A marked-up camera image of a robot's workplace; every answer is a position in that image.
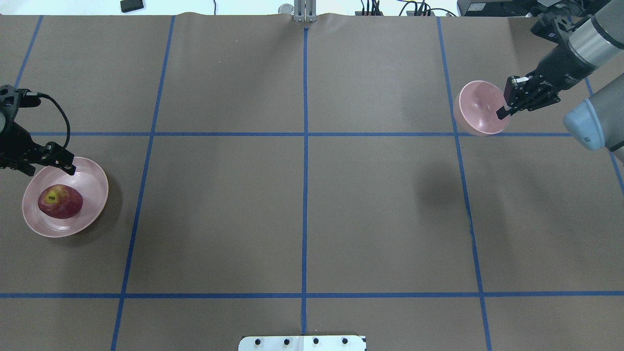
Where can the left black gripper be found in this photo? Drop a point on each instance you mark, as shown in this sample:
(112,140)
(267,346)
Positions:
(13,142)

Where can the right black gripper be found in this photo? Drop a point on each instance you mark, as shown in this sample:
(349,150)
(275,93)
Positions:
(557,69)

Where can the pink plate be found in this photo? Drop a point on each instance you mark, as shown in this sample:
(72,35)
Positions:
(90,180)

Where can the pink bowl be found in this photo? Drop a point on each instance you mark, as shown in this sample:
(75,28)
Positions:
(476,106)

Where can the red apple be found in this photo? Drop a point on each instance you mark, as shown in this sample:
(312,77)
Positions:
(60,201)

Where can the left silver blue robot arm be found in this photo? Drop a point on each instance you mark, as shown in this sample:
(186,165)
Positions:
(34,131)

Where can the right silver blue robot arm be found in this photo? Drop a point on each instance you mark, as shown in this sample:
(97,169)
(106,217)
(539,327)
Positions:
(597,122)

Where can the small black square pad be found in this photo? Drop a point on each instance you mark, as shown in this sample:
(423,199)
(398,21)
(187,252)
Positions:
(127,6)

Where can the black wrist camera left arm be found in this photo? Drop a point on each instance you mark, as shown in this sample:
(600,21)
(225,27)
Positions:
(13,98)

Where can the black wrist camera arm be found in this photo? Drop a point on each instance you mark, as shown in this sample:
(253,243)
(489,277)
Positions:
(552,27)
(13,98)

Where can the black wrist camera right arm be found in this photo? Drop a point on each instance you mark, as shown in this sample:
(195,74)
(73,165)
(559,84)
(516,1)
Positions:
(552,27)

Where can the aluminium frame post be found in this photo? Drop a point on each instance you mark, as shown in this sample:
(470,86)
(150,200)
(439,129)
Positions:
(304,11)

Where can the white camera stand pillar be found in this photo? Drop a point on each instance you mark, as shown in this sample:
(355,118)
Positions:
(303,343)

